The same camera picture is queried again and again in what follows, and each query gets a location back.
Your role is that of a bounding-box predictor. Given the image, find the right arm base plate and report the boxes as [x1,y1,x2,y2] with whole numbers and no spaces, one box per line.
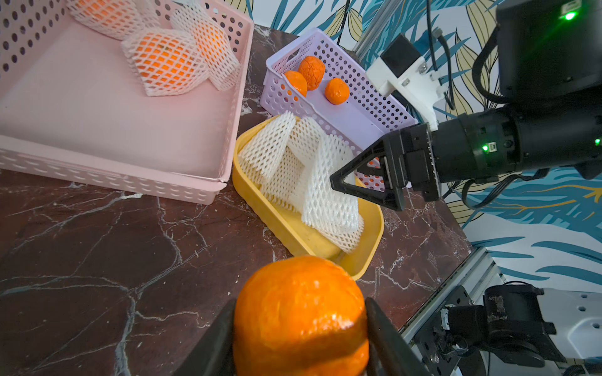
[414,287,471,375]

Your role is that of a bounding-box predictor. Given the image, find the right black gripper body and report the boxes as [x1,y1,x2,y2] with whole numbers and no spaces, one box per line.
[383,124,440,202]

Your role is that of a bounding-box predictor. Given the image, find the pink perforated basket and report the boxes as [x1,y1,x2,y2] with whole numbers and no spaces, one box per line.
[1,1,254,205]

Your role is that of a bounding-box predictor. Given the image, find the purple perforated basket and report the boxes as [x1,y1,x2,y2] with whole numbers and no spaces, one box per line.
[259,27,420,191]

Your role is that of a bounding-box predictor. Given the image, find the yellow plastic tub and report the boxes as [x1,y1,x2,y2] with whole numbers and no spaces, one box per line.
[233,118,384,280]

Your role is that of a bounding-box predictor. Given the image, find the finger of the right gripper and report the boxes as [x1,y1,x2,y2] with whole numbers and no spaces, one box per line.
[330,138,407,211]

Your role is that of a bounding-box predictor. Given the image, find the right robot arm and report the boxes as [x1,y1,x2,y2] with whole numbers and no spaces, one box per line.
[330,1,601,375]

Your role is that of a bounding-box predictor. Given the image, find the white foam net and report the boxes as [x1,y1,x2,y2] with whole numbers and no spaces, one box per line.
[238,111,296,185]
[302,135,360,233]
[287,117,326,166]
[318,216,365,254]
[260,147,305,212]

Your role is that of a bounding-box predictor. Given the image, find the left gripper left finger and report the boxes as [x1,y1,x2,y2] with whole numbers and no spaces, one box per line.
[173,299,236,376]

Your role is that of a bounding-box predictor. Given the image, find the netted orange end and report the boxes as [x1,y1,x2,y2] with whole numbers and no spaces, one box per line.
[233,256,369,375]

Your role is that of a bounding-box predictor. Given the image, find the aluminium front rail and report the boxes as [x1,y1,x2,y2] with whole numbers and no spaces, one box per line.
[399,248,506,347]

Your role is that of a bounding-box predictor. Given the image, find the right aluminium corner post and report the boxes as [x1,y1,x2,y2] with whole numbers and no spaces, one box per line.
[354,0,402,59]

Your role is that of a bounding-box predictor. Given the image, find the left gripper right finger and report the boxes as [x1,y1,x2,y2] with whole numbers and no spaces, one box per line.
[365,298,430,376]

